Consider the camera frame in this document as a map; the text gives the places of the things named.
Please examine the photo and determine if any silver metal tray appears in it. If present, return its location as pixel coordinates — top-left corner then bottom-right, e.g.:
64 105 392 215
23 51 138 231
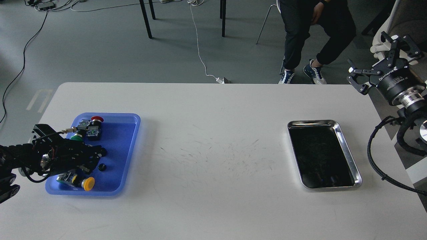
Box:
287 119 362 190

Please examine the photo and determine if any white power adapter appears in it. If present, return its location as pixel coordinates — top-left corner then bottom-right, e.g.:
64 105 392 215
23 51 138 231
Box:
216 77 231 84

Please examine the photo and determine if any black power strip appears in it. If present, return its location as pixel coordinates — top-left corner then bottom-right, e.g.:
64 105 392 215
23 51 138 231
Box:
36 1 55 11

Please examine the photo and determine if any green push button switch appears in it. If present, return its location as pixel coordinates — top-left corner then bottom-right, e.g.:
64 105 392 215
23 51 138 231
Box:
69 133 85 142

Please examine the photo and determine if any black table leg left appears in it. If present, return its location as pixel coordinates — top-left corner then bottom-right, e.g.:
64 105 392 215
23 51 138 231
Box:
139 0 156 39

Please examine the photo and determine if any black table leg right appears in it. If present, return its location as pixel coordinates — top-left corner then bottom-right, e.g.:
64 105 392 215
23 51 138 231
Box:
220 0 226 37

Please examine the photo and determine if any small black gear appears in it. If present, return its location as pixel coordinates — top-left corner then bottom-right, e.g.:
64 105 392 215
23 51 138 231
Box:
98 163 107 172

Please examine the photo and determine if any black cable on floor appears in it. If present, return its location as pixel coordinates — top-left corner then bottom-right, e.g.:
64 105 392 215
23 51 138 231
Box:
0 10 49 123

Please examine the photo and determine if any white office chair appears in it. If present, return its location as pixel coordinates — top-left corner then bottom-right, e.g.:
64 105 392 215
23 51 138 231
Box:
370 0 427 63

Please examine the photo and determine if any red push button switch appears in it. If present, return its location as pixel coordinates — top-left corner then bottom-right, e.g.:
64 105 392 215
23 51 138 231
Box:
76 116 104 140

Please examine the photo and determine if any grey metal chair leg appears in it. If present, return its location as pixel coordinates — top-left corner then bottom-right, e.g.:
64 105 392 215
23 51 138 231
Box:
255 3 277 45

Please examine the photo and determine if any seated person in black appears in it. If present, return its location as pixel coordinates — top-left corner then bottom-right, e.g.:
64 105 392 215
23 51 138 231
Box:
277 0 356 85

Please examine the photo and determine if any black table leg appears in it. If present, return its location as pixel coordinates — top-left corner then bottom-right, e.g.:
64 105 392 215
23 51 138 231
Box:
139 0 156 39
220 0 226 37

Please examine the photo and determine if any yellow push button switch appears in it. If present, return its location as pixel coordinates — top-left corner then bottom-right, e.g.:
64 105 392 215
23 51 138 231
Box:
56 170 95 191

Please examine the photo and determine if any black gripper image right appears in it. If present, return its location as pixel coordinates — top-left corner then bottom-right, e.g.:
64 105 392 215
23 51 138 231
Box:
346 31 427 106

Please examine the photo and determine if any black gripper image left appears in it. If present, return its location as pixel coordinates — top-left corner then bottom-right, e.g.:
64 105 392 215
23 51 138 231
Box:
31 124 107 176

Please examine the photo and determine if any white cable on floor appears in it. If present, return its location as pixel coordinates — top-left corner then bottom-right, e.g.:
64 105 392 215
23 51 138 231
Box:
190 0 219 80

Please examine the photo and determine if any blue plastic tray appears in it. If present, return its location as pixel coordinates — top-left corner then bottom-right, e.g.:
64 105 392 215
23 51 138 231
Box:
45 112 141 197

